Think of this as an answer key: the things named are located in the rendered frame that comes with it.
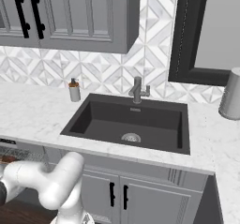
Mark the grey soap dispenser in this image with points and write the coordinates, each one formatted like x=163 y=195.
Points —
x=74 y=92

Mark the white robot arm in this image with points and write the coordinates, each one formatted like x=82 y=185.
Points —
x=54 y=184

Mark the grey base cupboard door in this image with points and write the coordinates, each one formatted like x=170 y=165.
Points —
x=159 y=202
x=98 y=196

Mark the grey wall cupboard door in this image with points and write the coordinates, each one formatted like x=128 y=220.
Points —
x=84 y=15
x=15 y=15

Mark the black window frame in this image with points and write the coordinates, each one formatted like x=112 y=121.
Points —
x=184 y=37

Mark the grey metal tap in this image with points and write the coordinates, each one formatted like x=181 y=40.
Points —
x=137 y=90

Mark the dark grey sink basin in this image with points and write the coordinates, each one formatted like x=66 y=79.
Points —
x=131 y=123

